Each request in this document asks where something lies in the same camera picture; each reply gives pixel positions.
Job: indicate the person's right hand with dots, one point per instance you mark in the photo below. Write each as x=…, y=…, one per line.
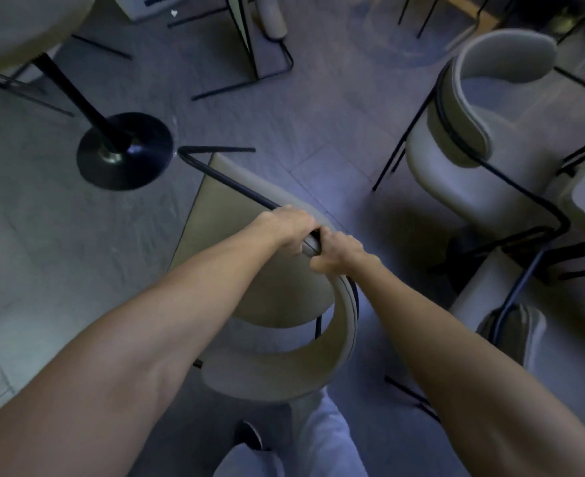
x=339, y=253

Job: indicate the person's left hand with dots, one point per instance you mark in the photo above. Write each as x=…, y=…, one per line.
x=282, y=228

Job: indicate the person's right fingers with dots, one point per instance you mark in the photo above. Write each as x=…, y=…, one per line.
x=320, y=260

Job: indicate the person's left fingers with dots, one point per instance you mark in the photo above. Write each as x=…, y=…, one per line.
x=308, y=243

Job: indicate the beige chair with black frame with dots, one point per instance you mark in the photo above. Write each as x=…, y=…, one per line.
x=257, y=34
x=506, y=302
x=272, y=293
x=476, y=139

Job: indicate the person's right forearm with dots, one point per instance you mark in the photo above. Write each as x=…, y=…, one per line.
x=471, y=372

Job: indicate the person's left forearm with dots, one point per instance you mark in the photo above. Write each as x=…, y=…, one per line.
x=123, y=362

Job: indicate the person's white trousers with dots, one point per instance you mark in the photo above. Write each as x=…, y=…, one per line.
x=307, y=437

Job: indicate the person's dark shoe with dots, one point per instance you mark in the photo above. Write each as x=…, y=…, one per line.
x=248, y=434

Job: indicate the white cabinet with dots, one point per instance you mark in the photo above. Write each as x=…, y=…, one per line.
x=143, y=4

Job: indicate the round table with black pedestal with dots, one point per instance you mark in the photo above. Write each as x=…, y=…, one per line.
x=74, y=94

